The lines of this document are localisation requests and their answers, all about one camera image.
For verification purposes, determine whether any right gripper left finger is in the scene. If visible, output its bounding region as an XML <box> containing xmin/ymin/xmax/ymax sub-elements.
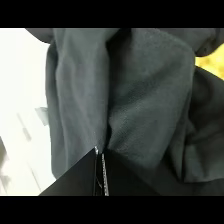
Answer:
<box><xmin>39</xmin><ymin>146</ymin><xmax>102</xmax><ymax>197</ymax></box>

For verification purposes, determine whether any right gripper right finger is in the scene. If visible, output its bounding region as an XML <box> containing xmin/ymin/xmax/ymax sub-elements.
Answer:
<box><xmin>101</xmin><ymin>148</ymin><xmax>162</xmax><ymax>197</ymax></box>

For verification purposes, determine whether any dark grey shirt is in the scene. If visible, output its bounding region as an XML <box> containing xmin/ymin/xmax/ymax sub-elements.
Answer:
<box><xmin>25</xmin><ymin>27</ymin><xmax>224</xmax><ymax>197</ymax></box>

